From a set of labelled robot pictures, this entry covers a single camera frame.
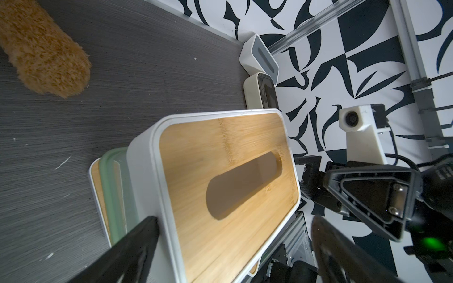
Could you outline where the grey lid white tissue box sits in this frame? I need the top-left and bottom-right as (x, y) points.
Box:
(239, 34), (280, 86)

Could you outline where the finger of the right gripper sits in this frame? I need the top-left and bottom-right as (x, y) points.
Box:
(294, 154), (349, 216)

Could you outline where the white bamboo tissue box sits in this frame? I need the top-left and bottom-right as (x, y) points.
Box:
(127, 109), (300, 283)
(88, 158), (112, 247)

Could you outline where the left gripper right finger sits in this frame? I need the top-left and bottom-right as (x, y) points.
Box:
(311, 215), (401, 283)

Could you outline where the cream dark-lid tissue box right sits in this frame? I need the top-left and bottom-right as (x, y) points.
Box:
(243, 72), (279, 109)

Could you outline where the green tissue box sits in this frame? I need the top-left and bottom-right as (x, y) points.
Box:
(99, 147), (140, 245)

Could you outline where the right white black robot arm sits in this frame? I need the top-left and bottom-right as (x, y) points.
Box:
(294, 154), (453, 283)

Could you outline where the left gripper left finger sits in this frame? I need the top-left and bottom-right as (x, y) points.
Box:
(70, 216), (160, 283)

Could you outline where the aluminium frame rail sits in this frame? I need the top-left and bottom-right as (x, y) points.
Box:
(268, 0), (365, 55)

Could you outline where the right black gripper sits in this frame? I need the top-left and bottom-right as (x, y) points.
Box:
(323, 165), (453, 242)

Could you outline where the brown teddy bear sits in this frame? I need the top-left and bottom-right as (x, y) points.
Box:
(1, 1), (92, 98)

